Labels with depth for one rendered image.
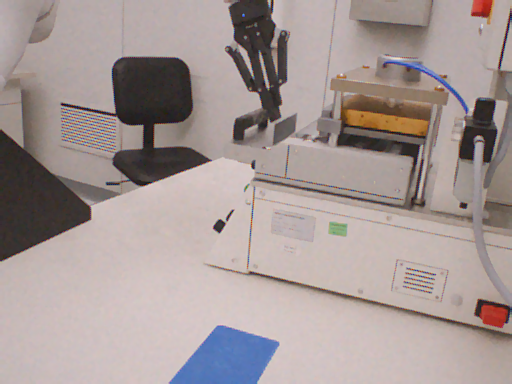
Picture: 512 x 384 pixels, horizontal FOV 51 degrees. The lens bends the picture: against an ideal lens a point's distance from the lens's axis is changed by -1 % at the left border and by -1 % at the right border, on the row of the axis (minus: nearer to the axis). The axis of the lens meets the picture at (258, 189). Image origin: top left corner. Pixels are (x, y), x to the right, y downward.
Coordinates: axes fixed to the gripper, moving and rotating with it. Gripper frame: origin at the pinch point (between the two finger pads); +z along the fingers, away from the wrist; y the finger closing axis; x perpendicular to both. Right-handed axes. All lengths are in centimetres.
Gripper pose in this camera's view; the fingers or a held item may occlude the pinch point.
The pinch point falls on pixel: (273, 108)
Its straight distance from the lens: 104.1
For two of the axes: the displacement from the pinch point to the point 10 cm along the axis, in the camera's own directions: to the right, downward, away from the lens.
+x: -3.5, 2.6, -9.0
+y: -9.1, 1.5, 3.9
